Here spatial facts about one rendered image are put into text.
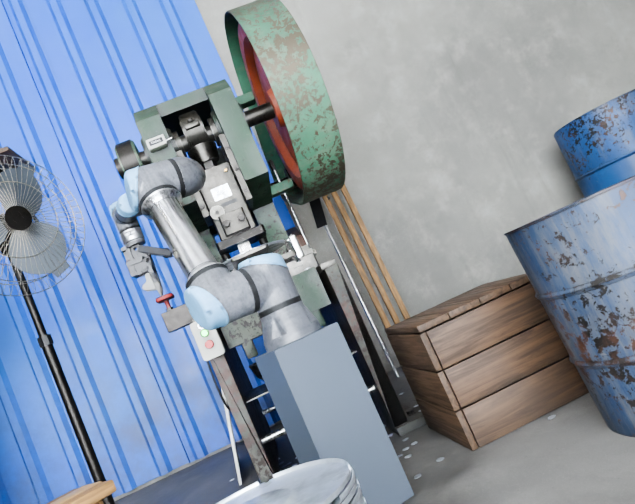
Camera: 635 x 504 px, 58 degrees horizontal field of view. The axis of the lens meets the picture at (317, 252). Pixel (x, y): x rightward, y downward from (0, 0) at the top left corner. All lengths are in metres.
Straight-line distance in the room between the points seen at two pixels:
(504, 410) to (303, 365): 0.56
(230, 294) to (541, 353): 0.84
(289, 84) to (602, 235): 1.22
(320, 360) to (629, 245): 0.70
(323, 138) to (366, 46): 1.89
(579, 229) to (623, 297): 0.15
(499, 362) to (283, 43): 1.27
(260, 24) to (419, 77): 1.91
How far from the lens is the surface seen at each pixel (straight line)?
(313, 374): 1.39
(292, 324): 1.41
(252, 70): 2.69
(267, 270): 1.43
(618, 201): 1.21
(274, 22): 2.19
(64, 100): 3.87
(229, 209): 2.25
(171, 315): 2.05
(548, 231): 1.24
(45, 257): 2.58
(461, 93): 3.96
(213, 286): 1.39
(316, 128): 2.09
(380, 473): 1.46
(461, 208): 3.72
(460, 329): 1.59
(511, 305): 1.64
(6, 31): 4.17
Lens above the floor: 0.49
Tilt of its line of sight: 6 degrees up
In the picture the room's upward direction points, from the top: 24 degrees counter-clockwise
